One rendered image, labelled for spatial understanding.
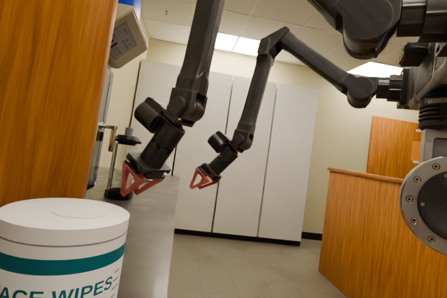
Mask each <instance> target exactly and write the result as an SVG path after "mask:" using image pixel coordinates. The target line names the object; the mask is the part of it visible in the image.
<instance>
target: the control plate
mask: <svg viewBox="0 0 447 298"><path fill-rule="evenodd" d="M127 39H128V40H127ZM112 40H114V42H113V43H111V45H113V44H115V43H116V42H117V43H118V44H117V45H116V46H115V47H113V48H110V55H111V56H112V57H113V58H114V60H116V59H118V58H119V57H121V56H122V55H124V54H125V53H127V52H128V51H130V50H131V49H133V48H134V47H136V46H137V44H136V41H135V40H134V37H133V36H132V33H131V32H130V29H129V27H128V25H127V23H126V22H124V23H123V24H121V25H119V26H118V27H117V28H115V29H114V30H113V34H112ZM126 40H127V41H126ZM129 44H131V45H130V46H128V45H129ZM116 47H118V49H116ZM119 49H120V52H121V53H122V54H119V53H120V52H118V51H117V50H119Z"/></svg>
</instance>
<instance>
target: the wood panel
mask: <svg viewBox="0 0 447 298"><path fill-rule="evenodd" d="M117 6H118V0H0V208H1V207H3V206H5V205H7V204H10V203H13V202H18V201H22V200H32V199H39V198H78V199H85V196H86V189H87V184H88V177H89V172H90V165H91V160H92V153H93V148H94V141H95V137H96V129H97V125H98V117H99V113H100V105H101V101H102V94H103V89H104V82H105V77H106V70H107V66H108V58H109V54H110V46H111V42H112V34H113V30H114V22H115V18H116V10H117Z"/></svg>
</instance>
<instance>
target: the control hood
mask: <svg viewBox="0 0 447 298"><path fill-rule="evenodd" d="M124 22H126V23H127V25H128V27H129V29H130V32H131V33H132V36H133V37H134V40H135V41H136V44H137V46H136V47H134V48H133V49H131V50H130V51H128V52H127V53H125V54H124V55H122V56H121V57H119V58H118V59H116V60H114V58H113V57H112V56H111V55H110V54H109V58H108V64H109V65H110V66H111V67H112V68H114V69H120V68H121V67H123V66H124V65H126V64H127V63H129V62H130V61H131V60H133V59H135V58H136V57H137V56H139V55H141V54H142V53H143V52H145V51H147V50H148V44H147V42H146V39H145V36H144V33H143V31H142V27H141V25H140V22H139V20H138V17H137V14H136V12H135V9H134V7H133V6H131V5H125V4H121V3H118V6H117V10H116V18H115V22H114V29H115V28H117V27H118V26H119V25H121V24H123V23H124Z"/></svg>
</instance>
